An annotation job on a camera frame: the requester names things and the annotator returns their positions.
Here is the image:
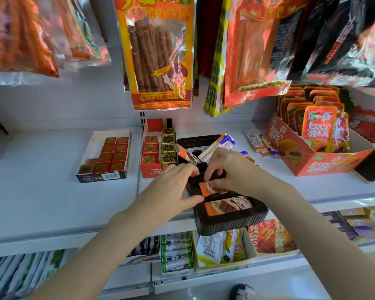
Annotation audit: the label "black snack bag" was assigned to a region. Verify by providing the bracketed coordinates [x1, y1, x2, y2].
[287, 0, 375, 88]

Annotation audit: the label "clear green print snack bag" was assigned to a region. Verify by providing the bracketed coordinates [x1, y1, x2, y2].
[55, 0, 112, 71]

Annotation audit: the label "yellow black striped bags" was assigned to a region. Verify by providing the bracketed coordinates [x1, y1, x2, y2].
[204, 0, 233, 118]

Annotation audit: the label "white metal shelf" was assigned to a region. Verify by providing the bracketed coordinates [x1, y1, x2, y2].
[0, 75, 375, 300]

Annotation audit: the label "person's left forearm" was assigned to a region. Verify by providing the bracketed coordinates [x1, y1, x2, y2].
[28, 200, 163, 300]

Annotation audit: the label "red Filer candy box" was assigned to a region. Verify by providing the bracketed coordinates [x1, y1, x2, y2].
[140, 118, 179, 179]

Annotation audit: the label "person's right hand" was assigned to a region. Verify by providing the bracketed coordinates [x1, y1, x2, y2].
[204, 146, 296, 204]

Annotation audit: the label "stack of green white packets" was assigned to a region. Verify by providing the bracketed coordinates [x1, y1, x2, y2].
[160, 231, 194, 275]

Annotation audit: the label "yellow red bag brown sticks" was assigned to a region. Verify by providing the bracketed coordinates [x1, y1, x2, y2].
[113, 0, 196, 111]

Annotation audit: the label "person's right forearm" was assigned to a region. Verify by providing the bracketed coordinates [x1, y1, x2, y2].
[265, 181, 375, 300]

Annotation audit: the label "dark red snack bag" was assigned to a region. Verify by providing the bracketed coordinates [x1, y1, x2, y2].
[193, 0, 224, 97]

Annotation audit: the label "black plastic tray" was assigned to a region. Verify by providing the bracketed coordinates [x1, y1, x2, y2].
[177, 134, 269, 237]

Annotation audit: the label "clear bag of orange sticks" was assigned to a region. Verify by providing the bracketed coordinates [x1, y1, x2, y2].
[0, 0, 60, 86]

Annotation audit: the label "heap of gold candies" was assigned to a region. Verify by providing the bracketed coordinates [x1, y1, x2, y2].
[141, 127, 178, 165]

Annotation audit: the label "person's black shoe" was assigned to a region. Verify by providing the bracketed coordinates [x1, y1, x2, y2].
[230, 283, 257, 300]

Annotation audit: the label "purple snack packets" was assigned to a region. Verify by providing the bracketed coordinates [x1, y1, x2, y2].
[339, 205, 375, 238]

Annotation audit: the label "person's left hand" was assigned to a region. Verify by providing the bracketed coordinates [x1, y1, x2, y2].
[133, 163, 205, 223]

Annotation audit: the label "red orange snack bag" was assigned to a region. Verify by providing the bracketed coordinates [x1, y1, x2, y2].
[224, 0, 310, 107]

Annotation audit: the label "row of red snack packets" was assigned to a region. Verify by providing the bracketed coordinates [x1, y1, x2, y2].
[275, 85, 352, 153]

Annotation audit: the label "red cardboard display box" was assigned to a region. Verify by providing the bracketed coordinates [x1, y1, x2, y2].
[264, 114, 375, 177]

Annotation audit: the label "red orange snack packets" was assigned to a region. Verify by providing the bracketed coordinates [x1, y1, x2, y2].
[247, 219, 298, 254]

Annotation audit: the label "white box of red chocolates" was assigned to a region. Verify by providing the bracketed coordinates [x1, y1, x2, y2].
[76, 129, 132, 184]

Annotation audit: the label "dark red snack packet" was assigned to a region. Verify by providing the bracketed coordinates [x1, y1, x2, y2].
[348, 106, 375, 150]

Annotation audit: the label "black smartphone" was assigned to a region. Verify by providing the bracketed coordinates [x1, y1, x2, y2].
[353, 146, 375, 183]

